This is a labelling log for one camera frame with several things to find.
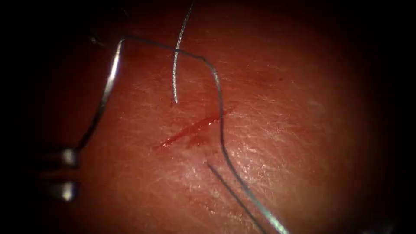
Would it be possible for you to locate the left arm needle driver jaw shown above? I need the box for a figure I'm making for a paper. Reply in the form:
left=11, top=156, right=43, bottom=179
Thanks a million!
left=39, top=180, right=80, bottom=202
left=36, top=148, right=81, bottom=168

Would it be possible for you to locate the curved steel needle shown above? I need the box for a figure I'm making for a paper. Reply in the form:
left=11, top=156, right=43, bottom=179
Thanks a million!
left=76, top=37, right=126, bottom=151

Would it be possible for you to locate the blue thread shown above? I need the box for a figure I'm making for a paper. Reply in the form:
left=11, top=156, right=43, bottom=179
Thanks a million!
left=123, top=1, right=290, bottom=234

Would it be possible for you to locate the tissue pad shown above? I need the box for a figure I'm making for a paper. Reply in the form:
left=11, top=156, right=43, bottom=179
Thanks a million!
left=29, top=0, right=403, bottom=234

